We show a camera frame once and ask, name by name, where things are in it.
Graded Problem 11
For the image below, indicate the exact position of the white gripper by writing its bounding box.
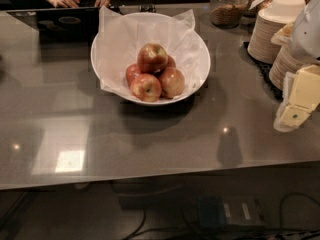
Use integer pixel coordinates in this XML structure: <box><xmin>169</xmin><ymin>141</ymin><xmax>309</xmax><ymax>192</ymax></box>
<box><xmin>271</xmin><ymin>0</ymin><xmax>320</xmax><ymax>132</ymax></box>

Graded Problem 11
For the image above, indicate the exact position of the red apple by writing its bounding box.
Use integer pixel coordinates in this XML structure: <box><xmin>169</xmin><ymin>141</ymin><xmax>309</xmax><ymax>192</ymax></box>
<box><xmin>158</xmin><ymin>67</ymin><xmax>185</xmax><ymax>99</ymax></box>
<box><xmin>126</xmin><ymin>63</ymin><xmax>141</xmax><ymax>85</ymax></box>
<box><xmin>167</xmin><ymin>56</ymin><xmax>176</xmax><ymax>67</ymax></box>
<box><xmin>137</xmin><ymin>43</ymin><xmax>168</xmax><ymax>73</ymax></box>
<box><xmin>130</xmin><ymin>74</ymin><xmax>162</xmax><ymax>102</ymax></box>

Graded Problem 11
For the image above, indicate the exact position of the front paper bowl stack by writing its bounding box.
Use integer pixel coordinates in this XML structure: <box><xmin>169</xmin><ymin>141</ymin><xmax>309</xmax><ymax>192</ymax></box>
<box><xmin>269</xmin><ymin>44</ymin><xmax>303</xmax><ymax>90</ymax></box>

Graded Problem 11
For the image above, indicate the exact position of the paper bowl stack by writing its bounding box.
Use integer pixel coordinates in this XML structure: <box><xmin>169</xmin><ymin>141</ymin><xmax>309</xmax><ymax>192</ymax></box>
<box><xmin>247</xmin><ymin>0</ymin><xmax>305</xmax><ymax>64</ymax></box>
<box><xmin>269</xmin><ymin>44</ymin><xmax>303</xmax><ymax>90</ymax></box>

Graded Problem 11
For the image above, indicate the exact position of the back paper bowl stack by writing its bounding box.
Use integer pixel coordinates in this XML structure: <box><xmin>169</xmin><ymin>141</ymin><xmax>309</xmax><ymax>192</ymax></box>
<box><xmin>247</xmin><ymin>0</ymin><xmax>305</xmax><ymax>64</ymax></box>

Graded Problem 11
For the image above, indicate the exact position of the white bowl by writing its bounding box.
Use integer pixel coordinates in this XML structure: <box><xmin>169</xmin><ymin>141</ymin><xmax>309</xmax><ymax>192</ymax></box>
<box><xmin>90</xmin><ymin>11</ymin><xmax>212</xmax><ymax>107</ymax></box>

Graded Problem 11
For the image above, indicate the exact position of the person's left hand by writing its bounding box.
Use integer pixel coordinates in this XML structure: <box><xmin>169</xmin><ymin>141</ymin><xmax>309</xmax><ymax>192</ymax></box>
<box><xmin>94</xmin><ymin>0</ymin><xmax>110</xmax><ymax>7</ymax></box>

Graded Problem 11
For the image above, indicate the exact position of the person's right hand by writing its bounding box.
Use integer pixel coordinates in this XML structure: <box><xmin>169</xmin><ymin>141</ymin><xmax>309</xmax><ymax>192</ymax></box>
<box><xmin>50</xmin><ymin>0</ymin><xmax>80</xmax><ymax>8</ymax></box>

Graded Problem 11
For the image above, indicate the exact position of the black rubber mat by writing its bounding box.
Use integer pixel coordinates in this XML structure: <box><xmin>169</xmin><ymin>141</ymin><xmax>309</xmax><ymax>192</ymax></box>
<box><xmin>243</xmin><ymin>42</ymin><xmax>283</xmax><ymax>102</ymax></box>

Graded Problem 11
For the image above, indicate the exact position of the glass jar with cereal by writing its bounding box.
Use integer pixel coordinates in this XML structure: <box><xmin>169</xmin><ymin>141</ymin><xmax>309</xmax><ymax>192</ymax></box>
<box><xmin>209</xmin><ymin>0</ymin><xmax>249</xmax><ymax>28</ymax></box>

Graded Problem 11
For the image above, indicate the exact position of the small dark object on counter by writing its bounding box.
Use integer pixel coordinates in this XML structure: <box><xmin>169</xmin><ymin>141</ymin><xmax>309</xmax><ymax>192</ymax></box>
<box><xmin>139</xmin><ymin>4</ymin><xmax>156</xmax><ymax>13</ymax></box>

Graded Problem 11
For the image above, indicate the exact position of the grey box under table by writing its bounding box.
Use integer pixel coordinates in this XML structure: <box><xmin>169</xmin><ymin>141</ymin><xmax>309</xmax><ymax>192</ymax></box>
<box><xmin>197</xmin><ymin>196</ymin><xmax>265</xmax><ymax>229</ymax></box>

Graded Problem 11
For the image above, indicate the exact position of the white paper liner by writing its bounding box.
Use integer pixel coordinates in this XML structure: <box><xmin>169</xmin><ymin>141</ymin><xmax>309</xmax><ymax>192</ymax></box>
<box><xmin>95</xmin><ymin>6</ymin><xmax>208</xmax><ymax>102</ymax></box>

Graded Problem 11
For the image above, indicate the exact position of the black cable under table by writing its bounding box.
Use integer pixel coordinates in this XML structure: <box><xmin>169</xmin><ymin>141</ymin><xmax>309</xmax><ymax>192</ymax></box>
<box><xmin>119</xmin><ymin>192</ymin><xmax>320</xmax><ymax>240</ymax></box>

